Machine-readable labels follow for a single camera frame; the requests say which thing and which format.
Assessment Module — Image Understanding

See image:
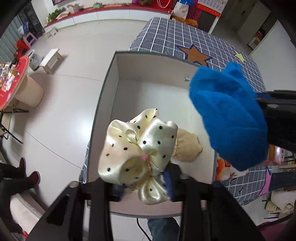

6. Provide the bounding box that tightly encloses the blue fleece cloth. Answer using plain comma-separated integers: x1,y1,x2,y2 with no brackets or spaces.
189,62,268,171

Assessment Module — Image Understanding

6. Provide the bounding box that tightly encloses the cream polka dot scrunchie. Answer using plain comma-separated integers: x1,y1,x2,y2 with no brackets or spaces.
98,108,178,205

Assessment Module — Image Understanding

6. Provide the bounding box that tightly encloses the orange cartoon fox package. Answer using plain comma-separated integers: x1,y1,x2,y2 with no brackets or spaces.
215,158,249,181

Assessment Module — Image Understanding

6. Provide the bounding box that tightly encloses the seated person in black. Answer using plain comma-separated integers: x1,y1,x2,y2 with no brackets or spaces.
1,158,40,235

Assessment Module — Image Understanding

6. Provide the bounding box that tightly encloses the grey white storage box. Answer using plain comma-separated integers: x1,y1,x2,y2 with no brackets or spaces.
86,51,218,219

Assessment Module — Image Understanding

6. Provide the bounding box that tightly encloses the grey checkered star rug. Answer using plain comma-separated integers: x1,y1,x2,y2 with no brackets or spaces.
78,16,273,206

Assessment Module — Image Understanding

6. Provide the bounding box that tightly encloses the white shopping bag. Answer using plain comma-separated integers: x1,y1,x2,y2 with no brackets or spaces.
172,0,189,20

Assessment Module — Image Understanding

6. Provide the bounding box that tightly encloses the round red side table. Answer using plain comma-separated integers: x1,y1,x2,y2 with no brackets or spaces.
1,55,44,110

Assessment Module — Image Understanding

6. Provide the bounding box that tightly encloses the red white tv cabinet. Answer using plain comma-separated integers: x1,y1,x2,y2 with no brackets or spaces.
44,4,172,32

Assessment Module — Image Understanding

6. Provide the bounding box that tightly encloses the small white wooden stool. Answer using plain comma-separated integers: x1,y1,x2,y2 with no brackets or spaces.
39,48,64,75

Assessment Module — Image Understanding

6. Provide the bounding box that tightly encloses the white blue ceramic pot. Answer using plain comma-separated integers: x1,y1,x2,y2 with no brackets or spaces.
28,50,42,71

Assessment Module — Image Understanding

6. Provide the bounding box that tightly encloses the pink plastic stool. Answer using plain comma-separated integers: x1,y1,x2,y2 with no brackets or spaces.
23,32,38,48

